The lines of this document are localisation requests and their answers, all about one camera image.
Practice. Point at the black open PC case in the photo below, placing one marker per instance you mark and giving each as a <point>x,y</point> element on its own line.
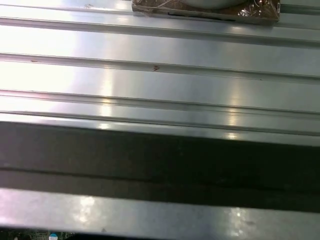
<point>150,155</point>

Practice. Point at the green motherboard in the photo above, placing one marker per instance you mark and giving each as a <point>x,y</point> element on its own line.
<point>37,236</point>

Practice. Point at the brown square base plate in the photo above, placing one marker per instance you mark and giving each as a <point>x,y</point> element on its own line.
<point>155,8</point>

